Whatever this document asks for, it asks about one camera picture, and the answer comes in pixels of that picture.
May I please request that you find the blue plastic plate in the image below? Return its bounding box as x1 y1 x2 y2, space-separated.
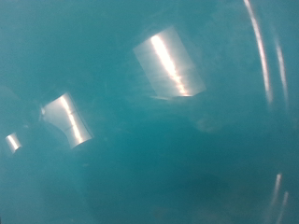
0 0 299 224

